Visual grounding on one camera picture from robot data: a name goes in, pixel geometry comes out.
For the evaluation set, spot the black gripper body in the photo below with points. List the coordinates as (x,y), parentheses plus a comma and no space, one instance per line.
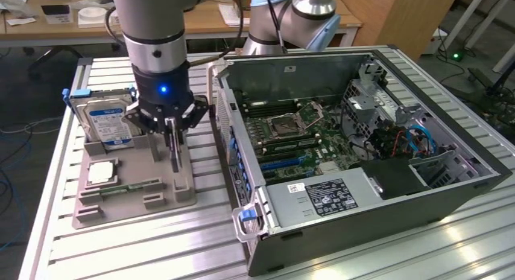
(163,96)

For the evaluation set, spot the graphics card with metal bracket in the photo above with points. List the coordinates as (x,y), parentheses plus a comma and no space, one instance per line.
(175,159)

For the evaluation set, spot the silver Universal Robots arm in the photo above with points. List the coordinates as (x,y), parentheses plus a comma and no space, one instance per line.
(155,35)

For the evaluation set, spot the hard disk in blue caddy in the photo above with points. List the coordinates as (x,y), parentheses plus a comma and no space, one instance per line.
(100,123)

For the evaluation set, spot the grey parts rack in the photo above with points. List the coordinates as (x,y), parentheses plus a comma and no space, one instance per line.
(132,171)

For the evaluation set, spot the silver CPU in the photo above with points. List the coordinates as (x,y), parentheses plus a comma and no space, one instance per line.
(100,173)

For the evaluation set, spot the CPU socket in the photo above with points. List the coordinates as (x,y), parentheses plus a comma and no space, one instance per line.
(283,124)

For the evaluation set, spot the green RAM stick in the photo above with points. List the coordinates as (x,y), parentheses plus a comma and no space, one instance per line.
(120,190)

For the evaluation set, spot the installed RAM stick with label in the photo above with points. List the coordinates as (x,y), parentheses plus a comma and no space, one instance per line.
(290,143)

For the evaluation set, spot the blue expansion slot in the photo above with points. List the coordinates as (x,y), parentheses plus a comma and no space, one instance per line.
(282,163)

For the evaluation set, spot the open socket cover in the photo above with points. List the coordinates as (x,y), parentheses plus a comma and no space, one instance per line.
(310,114)

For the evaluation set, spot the black chair base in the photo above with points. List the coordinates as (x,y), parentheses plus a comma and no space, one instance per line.
(52,55)

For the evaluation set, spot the white box with round dish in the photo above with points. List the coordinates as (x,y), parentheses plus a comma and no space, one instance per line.
(94,17)

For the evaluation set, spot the stack of white papers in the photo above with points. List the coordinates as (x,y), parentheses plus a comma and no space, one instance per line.
(234,16)

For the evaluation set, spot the green motherboard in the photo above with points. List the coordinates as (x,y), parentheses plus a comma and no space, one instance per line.
(334,138)

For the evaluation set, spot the blue case latch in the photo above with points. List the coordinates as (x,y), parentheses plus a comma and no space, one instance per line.
(246,216)

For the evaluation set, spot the wooden desk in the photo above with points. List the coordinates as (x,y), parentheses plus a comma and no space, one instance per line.
(40,31)

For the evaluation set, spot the silver chipset heatsink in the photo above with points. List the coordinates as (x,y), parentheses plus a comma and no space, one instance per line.
(329,167)

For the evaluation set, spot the white box with black top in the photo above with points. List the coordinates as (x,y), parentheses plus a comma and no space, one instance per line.
(58,14)

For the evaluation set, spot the grey power supply unit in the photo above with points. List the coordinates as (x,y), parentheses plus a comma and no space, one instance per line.
(290,207)

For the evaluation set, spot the perforated metal drive cage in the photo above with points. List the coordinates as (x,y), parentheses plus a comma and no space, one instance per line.
(362,111)

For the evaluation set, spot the small paper note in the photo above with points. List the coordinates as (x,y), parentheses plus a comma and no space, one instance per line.
(20,21)

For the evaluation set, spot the black power connector bundle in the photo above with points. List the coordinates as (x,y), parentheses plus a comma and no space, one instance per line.
(382,141)

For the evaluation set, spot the open black PC case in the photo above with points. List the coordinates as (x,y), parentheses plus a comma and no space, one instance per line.
(362,231)

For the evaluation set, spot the wooden cabinet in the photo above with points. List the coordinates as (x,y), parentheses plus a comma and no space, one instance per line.
(402,20)

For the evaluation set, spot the metal disk bay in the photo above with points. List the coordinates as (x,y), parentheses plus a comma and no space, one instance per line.
(438,171)

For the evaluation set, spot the device with green light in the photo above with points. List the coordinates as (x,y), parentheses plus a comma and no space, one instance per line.
(457,56)

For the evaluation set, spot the black floor equipment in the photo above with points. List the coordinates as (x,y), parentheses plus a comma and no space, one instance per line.
(499,87)

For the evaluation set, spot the white table frame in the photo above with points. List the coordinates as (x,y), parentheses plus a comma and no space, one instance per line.
(479,20)

